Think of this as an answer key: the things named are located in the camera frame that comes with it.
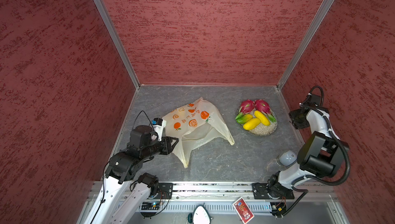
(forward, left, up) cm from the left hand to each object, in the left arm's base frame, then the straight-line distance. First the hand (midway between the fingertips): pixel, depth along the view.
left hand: (174, 144), depth 68 cm
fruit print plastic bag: (+15, -8, -8) cm, 19 cm away
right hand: (+20, -64, -9) cm, 68 cm away
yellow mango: (+21, -44, -18) cm, 52 cm away
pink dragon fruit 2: (+32, -54, -14) cm, 64 cm away
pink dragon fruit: (+33, -42, -15) cm, 55 cm away
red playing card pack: (-23, -32, -19) cm, 44 cm away
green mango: (+25, -40, -17) cm, 50 cm away
